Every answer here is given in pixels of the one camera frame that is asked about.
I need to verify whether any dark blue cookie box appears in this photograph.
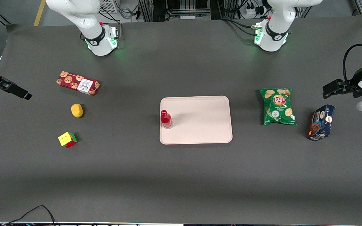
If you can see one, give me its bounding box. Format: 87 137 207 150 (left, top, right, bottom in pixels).
306 104 336 142

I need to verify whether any green Lays chips bag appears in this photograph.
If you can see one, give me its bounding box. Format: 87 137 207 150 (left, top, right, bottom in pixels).
259 88 298 126

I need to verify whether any red Walkers cookie box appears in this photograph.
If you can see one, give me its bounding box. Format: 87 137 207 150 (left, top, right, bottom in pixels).
56 71 101 96

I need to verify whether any white rectangular tray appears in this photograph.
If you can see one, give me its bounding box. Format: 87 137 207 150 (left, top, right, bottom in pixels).
159 96 233 145

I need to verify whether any multicolour puzzle cube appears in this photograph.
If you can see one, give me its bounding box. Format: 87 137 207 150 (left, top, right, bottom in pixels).
58 132 78 148

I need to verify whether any thin black table-edge cable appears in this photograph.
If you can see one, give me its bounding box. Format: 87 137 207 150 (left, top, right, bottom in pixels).
2 205 57 226

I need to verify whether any white perforated basket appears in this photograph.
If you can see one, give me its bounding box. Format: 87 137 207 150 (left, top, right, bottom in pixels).
99 0 120 14

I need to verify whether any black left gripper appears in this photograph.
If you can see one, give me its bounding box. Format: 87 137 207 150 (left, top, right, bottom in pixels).
322 80 362 99

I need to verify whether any white power strip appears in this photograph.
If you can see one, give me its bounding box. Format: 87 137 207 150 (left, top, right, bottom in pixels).
245 6 265 16

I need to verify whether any yellow toy lemon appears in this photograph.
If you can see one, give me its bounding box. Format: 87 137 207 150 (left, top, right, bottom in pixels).
71 103 84 118

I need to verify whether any aluminium equipment rack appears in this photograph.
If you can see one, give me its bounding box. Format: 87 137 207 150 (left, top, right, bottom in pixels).
139 0 222 22

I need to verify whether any red coke bottle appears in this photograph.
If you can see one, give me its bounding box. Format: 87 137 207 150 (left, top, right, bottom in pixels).
160 110 173 129

